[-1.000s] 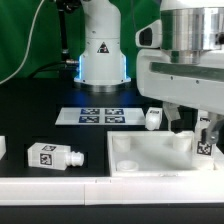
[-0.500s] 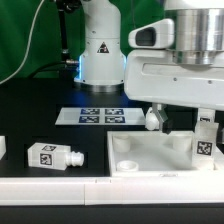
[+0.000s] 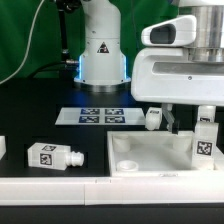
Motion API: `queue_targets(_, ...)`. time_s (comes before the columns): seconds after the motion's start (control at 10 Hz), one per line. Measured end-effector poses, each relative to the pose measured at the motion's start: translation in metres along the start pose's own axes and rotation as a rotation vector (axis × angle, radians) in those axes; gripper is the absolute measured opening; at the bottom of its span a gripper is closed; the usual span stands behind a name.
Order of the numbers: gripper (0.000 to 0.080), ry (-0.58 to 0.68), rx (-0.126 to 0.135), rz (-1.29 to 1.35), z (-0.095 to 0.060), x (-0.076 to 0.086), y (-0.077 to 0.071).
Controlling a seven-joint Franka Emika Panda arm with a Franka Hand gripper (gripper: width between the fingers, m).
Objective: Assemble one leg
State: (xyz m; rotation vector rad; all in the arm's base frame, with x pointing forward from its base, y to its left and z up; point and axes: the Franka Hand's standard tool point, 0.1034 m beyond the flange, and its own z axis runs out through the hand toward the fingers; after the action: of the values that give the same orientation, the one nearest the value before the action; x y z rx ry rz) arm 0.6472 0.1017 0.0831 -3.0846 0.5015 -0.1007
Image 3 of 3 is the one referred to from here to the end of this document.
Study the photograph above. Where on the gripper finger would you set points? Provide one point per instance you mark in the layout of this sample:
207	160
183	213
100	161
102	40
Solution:
172	123

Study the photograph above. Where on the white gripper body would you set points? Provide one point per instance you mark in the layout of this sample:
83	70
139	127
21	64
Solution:
164	73

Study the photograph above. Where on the white square tabletop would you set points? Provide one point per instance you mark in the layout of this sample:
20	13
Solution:
152	153

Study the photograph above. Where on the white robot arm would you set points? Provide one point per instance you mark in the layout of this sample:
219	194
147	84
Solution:
182	61

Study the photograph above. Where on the marker tag sheet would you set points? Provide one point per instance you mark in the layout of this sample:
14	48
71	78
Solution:
100	116

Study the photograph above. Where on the green backdrop curtain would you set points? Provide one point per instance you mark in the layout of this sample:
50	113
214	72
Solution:
140	20

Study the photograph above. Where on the white front fence wall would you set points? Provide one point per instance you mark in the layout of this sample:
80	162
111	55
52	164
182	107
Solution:
110	190

